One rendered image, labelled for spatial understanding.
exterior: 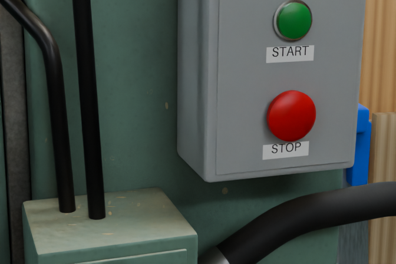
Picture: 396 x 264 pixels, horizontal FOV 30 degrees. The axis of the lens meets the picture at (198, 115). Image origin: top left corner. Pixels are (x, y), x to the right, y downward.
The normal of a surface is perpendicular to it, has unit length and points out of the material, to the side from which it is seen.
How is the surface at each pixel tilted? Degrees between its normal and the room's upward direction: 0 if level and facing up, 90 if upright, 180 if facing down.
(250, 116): 90
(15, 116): 90
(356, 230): 82
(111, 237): 0
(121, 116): 90
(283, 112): 87
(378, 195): 52
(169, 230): 0
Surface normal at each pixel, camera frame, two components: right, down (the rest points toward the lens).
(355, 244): 0.29, 0.11
